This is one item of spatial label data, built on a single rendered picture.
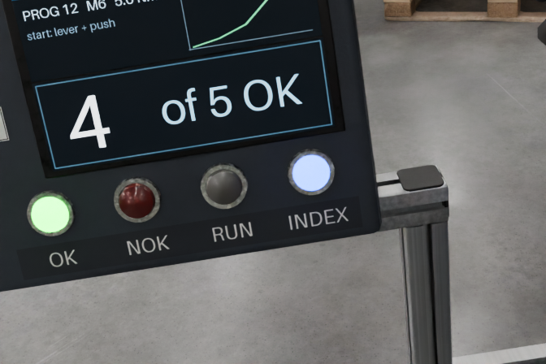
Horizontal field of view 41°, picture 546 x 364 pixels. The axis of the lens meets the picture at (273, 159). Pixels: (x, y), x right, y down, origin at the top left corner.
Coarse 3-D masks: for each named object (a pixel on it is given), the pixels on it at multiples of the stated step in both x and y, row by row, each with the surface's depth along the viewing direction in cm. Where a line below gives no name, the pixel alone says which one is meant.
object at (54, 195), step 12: (48, 192) 41; (36, 204) 41; (48, 204) 40; (60, 204) 41; (72, 204) 41; (36, 216) 40; (48, 216) 40; (60, 216) 41; (72, 216) 41; (36, 228) 41; (48, 228) 41; (60, 228) 41
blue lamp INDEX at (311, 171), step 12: (300, 156) 41; (312, 156) 40; (324, 156) 41; (288, 168) 41; (300, 168) 40; (312, 168) 40; (324, 168) 40; (300, 180) 40; (312, 180) 40; (324, 180) 40; (300, 192) 41; (312, 192) 41
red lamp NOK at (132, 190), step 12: (132, 180) 41; (144, 180) 41; (120, 192) 41; (132, 192) 40; (144, 192) 40; (156, 192) 41; (120, 204) 41; (132, 204) 40; (144, 204) 40; (156, 204) 41; (132, 216) 41; (144, 216) 41
